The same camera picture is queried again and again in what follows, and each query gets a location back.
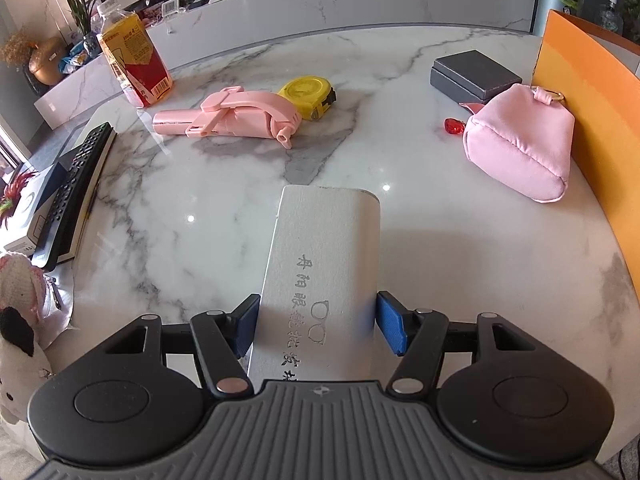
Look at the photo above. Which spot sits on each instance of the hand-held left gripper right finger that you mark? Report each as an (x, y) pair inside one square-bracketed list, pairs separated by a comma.
[(392, 322)]

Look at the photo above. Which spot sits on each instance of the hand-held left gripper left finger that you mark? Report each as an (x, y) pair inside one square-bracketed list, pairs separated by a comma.
[(246, 325)]

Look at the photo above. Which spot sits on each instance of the white glasses case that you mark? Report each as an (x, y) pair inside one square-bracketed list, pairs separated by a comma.
[(320, 240)]

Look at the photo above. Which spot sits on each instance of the pink folding fan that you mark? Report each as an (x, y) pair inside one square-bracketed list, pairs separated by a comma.
[(240, 110)]

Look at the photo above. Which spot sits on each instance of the pink fabric pouch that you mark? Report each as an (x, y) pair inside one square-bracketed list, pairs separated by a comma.
[(520, 145)]

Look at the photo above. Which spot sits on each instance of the yellow tape measure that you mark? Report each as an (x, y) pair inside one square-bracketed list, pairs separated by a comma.
[(305, 92)]

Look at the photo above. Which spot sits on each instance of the dark grey box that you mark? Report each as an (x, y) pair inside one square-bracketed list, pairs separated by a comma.
[(475, 72)]

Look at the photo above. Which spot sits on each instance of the orange cardboard box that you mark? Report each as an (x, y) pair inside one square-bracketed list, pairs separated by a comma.
[(600, 135)]

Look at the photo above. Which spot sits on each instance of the clear plastic bag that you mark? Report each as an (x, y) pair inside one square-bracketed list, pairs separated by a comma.
[(62, 305)]

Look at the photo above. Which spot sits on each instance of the red gem charm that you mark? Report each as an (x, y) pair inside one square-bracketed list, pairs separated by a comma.
[(454, 127)]

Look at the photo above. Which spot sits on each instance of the knitted pink white doll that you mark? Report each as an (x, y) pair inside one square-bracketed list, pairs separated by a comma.
[(17, 280)]

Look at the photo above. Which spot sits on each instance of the black and white cow plush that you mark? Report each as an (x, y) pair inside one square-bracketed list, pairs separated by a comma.
[(15, 375)]

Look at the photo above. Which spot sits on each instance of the white and blue box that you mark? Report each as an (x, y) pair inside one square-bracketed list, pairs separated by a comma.
[(50, 180)]

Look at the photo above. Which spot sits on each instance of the red feather toy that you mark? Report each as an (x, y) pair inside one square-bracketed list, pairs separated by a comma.
[(15, 190)]

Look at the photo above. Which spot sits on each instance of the orange drink bottle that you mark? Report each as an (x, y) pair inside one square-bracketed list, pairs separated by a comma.
[(135, 55)]

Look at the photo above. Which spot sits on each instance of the blue snack bag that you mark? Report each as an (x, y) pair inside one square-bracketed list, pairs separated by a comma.
[(75, 57)]

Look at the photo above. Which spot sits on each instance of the marble television cabinet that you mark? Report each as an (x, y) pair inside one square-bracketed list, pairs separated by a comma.
[(325, 5)]

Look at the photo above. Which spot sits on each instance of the small white digital clock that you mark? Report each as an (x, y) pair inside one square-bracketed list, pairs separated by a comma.
[(169, 6)]

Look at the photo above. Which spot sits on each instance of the copper round vase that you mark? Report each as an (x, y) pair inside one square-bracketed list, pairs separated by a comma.
[(47, 62)]

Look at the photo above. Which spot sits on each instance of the green plant in vase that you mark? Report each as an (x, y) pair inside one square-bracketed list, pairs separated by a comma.
[(82, 5)]

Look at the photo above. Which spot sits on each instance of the dried flowers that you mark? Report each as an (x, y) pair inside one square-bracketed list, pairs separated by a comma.
[(17, 47)]

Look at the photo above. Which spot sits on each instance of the clear water jug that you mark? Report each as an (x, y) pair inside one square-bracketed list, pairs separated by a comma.
[(611, 15)]

